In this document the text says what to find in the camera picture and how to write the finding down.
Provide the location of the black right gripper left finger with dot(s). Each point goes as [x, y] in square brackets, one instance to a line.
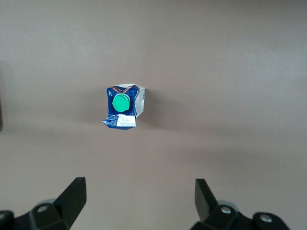
[69, 201]

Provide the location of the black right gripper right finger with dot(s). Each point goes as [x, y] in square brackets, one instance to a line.
[206, 203]

